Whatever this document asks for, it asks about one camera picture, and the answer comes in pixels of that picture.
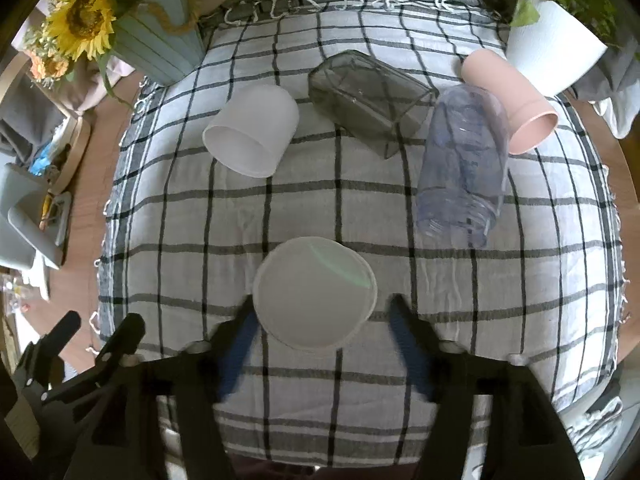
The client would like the clear bluish transparent cup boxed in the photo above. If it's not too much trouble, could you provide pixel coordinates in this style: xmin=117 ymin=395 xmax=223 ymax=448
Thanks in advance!
xmin=415 ymin=84 xmax=511 ymax=248

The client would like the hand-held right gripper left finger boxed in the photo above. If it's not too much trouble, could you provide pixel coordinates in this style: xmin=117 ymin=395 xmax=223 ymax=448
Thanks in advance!
xmin=65 ymin=296 xmax=261 ymax=480

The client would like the grey transparent cup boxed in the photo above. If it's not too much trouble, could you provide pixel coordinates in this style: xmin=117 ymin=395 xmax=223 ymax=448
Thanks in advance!
xmin=307 ymin=50 xmax=441 ymax=160

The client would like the white opaque cup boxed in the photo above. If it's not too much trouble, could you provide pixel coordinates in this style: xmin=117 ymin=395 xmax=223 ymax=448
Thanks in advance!
xmin=252 ymin=236 xmax=378 ymax=351

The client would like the sunflower bouquet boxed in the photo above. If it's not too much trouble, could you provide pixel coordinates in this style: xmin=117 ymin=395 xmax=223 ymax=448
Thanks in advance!
xmin=22 ymin=0 xmax=201 ymax=103

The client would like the light blue flower bucket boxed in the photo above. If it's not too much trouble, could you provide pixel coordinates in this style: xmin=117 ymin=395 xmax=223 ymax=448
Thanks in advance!
xmin=107 ymin=0 xmax=206 ymax=87

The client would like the frosted white cup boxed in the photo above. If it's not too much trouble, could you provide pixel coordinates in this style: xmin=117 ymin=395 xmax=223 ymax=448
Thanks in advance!
xmin=201 ymin=84 xmax=301 ymax=178

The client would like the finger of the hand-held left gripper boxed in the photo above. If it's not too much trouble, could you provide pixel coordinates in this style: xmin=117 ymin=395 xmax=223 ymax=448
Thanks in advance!
xmin=47 ymin=311 xmax=82 ymax=358
xmin=92 ymin=312 xmax=147 ymax=378

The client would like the black white checkered tablecloth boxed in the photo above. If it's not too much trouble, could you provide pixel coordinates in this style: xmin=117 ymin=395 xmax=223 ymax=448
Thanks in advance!
xmin=90 ymin=0 xmax=628 ymax=466

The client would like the white plant pot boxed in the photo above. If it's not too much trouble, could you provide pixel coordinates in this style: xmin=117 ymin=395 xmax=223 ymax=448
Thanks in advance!
xmin=505 ymin=0 xmax=608 ymax=98

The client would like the pink cup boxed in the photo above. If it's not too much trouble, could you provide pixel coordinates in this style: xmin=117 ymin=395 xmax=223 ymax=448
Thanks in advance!
xmin=460 ymin=49 xmax=559 ymax=156

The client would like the grey plastic container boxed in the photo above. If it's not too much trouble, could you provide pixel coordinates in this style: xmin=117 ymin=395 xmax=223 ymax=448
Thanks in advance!
xmin=0 ymin=164 xmax=73 ymax=272

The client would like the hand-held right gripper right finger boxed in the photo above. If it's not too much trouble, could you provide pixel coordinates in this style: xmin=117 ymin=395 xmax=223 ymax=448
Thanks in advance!
xmin=390 ymin=294 xmax=587 ymax=480

